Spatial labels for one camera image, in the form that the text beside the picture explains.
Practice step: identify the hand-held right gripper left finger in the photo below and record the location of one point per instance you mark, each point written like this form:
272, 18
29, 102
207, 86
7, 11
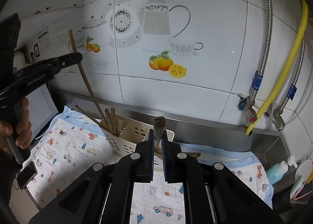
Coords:
152, 145

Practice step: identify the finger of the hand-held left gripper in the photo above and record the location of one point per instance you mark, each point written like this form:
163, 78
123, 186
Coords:
63, 64
29, 68

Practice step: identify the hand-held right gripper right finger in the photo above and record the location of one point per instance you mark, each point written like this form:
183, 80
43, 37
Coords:
163, 145

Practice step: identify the beige plastic chopstick holder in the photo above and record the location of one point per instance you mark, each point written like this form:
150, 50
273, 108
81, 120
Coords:
127, 138

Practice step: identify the person's left hand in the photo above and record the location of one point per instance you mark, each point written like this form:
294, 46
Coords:
24, 126

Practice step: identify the cream round container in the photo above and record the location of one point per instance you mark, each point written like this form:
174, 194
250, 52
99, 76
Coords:
18, 59

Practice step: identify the white microwave oven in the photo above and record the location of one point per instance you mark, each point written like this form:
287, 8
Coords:
41, 109

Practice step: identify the cartoon printed blanket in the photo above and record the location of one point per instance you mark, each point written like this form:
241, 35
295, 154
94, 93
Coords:
73, 145

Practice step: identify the dark smartphone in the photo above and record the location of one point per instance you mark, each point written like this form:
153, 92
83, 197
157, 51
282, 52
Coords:
27, 176

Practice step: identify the light blue pump bottle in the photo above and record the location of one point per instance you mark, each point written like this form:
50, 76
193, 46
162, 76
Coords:
276, 171

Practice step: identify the metal angle valve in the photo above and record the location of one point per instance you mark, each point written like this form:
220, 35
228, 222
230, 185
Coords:
278, 119

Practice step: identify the white spatula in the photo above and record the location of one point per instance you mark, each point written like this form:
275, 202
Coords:
304, 172

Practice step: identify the black and white wall label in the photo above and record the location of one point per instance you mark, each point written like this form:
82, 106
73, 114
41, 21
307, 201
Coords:
43, 40

